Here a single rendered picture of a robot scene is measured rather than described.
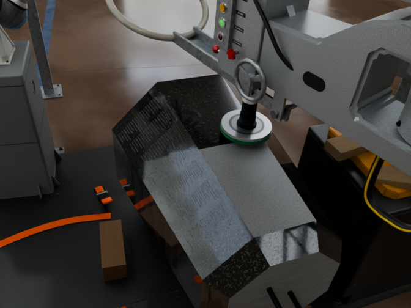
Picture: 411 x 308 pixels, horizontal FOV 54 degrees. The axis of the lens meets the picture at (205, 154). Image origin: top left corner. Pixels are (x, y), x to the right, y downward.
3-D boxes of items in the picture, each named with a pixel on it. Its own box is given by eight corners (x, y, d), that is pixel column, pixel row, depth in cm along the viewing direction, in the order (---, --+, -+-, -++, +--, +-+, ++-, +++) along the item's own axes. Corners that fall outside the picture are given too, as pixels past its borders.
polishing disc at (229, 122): (275, 118, 175) (276, 115, 175) (266, 146, 160) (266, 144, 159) (228, 107, 179) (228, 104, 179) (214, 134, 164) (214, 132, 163)
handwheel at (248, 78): (279, 101, 138) (287, 62, 129) (259, 110, 133) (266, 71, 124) (249, 82, 147) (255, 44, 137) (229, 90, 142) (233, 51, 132)
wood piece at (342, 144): (356, 137, 188) (359, 128, 184) (371, 150, 181) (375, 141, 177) (323, 148, 180) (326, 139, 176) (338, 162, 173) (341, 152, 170)
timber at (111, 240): (101, 235, 229) (99, 222, 222) (123, 232, 232) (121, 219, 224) (104, 281, 208) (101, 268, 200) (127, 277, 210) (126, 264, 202)
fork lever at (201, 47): (314, 107, 149) (318, 96, 146) (279, 125, 139) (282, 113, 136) (200, 33, 187) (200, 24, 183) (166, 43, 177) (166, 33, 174)
